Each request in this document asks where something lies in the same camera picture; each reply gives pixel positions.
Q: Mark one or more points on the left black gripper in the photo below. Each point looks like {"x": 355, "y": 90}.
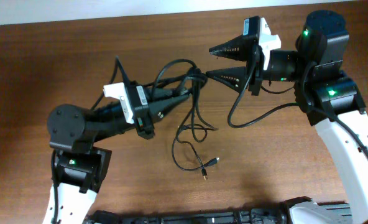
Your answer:
{"x": 156, "y": 110}

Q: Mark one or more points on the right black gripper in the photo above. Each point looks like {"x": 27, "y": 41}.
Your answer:
{"x": 254, "y": 58}

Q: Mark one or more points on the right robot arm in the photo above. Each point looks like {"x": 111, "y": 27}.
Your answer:
{"x": 330, "y": 99}

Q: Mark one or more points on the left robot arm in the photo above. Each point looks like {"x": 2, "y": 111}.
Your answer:
{"x": 78, "y": 166}

